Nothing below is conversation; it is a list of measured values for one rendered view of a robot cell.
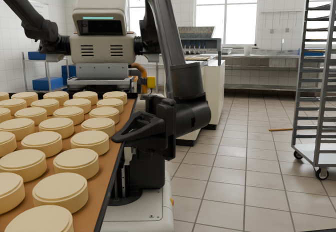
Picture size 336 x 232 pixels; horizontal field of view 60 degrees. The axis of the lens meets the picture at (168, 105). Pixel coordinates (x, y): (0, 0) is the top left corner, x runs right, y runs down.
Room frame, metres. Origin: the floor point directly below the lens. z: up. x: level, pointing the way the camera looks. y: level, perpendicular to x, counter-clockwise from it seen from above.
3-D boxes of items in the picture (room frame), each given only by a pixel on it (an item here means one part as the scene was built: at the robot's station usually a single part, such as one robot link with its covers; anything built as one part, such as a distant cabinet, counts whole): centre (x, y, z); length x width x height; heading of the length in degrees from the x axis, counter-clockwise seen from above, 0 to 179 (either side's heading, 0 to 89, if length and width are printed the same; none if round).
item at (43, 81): (6.15, 2.54, 0.28); 0.56 x 0.38 x 0.20; 172
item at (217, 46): (3.88, -0.34, 1.01); 0.72 x 0.33 x 0.34; 76
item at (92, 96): (0.60, 0.17, 1.00); 0.05 x 0.05 x 0.02
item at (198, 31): (3.88, -0.34, 1.25); 0.56 x 0.29 x 0.14; 76
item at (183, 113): (0.49, 0.00, 0.98); 0.07 x 0.07 x 0.10; 46
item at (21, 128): (0.43, 0.23, 0.99); 0.05 x 0.05 x 0.02
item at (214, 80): (4.34, -0.45, 0.42); 1.28 x 0.72 x 0.84; 166
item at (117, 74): (1.23, 0.28, 0.93); 0.28 x 0.16 x 0.22; 91
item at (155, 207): (1.53, 0.29, 0.16); 0.67 x 0.64 x 0.25; 1
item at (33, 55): (5.95, 2.55, 0.87); 0.40 x 0.30 x 0.16; 78
